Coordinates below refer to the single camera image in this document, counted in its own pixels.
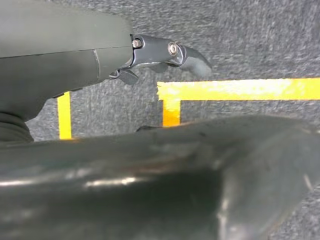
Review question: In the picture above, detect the dark glossy robot body shell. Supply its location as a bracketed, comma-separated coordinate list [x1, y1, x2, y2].
[0, 115, 320, 240]

